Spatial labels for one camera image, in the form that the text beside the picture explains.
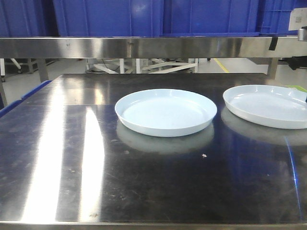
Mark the white metal frame background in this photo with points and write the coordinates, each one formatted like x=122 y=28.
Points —
x=141 y=65

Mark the blue crate on shelf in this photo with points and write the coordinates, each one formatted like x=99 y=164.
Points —
x=233 y=18
x=27 y=18
x=109 y=18

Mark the left blue crate on shelf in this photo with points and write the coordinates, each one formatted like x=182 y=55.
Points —
x=27 y=18

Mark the right blue crate on shelf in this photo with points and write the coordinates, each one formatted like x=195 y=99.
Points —
x=233 y=18

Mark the steel shelf leg right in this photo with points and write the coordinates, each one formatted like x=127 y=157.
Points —
x=272 y=68

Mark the black tape strip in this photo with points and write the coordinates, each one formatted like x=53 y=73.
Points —
x=273 y=43

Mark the steel shelf leg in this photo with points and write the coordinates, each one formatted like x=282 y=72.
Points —
x=42 y=69
x=272 y=68

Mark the stainless steel shelf beam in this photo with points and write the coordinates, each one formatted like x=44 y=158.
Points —
x=174 y=47

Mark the light blue plate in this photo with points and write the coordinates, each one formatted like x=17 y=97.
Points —
x=267 y=105
x=165 y=112

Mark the white paper label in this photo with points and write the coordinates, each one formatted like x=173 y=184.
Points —
x=298 y=19

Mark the middle blue crate on shelf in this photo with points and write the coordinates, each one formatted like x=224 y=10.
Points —
x=109 y=18

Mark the steel shelf leg left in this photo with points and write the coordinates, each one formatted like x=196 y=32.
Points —
x=42 y=69

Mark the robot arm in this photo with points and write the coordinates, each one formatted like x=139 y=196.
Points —
x=299 y=62

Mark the green object behind plate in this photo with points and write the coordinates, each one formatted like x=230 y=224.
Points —
x=297 y=87

